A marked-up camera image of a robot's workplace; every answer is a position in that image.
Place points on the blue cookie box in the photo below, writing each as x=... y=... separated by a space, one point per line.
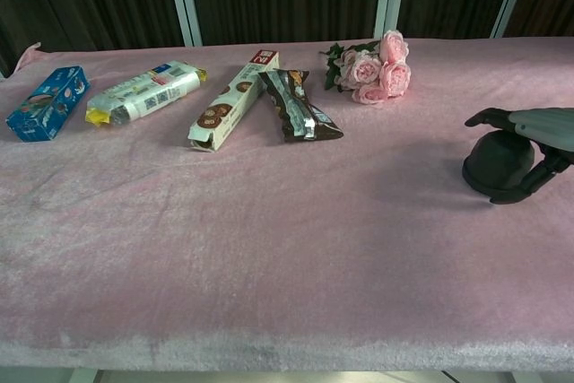
x=47 y=102

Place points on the pink plush table cloth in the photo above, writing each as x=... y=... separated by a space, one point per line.
x=251 y=221

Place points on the white and yellow snack pack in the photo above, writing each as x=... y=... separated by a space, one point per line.
x=143 y=91

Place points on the brown foil snack bag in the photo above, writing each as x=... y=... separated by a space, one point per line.
x=298 y=107

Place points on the long white cookie box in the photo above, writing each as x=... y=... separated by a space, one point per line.
x=235 y=100

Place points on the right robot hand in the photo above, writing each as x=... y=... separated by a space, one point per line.
x=536 y=123

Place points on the pink rose bouquet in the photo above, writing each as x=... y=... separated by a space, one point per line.
x=372 y=70

